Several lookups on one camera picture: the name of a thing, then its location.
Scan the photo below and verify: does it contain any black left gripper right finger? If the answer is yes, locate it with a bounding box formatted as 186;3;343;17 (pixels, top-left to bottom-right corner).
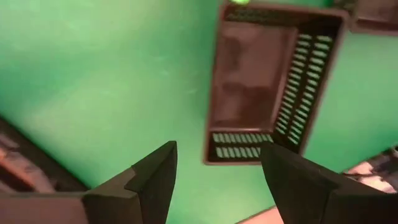
259;142;398;224

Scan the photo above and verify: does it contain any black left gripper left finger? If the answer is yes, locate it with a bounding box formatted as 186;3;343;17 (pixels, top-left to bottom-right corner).
0;140;178;224

